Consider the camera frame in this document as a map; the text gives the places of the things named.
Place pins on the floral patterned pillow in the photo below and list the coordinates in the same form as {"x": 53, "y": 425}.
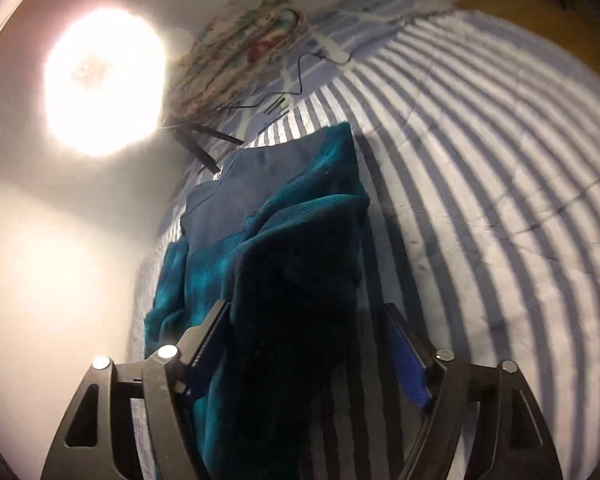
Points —
{"x": 229, "y": 54}

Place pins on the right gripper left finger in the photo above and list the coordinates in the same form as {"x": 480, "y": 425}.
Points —
{"x": 96, "y": 437}

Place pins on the black tripod stand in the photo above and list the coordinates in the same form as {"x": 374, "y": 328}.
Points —
{"x": 191, "y": 134}

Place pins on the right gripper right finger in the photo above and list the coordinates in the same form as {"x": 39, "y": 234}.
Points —
{"x": 511, "y": 439}

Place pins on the white ring light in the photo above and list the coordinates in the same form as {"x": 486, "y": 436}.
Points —
{"x": 103, "y": 83}

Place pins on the teal fleece jacket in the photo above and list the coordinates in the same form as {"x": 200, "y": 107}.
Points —
{"x": 277, "y": 236}

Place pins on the blue white striped bed quilt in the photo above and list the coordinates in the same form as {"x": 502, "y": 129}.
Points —
{"x": 478, "y": 146}

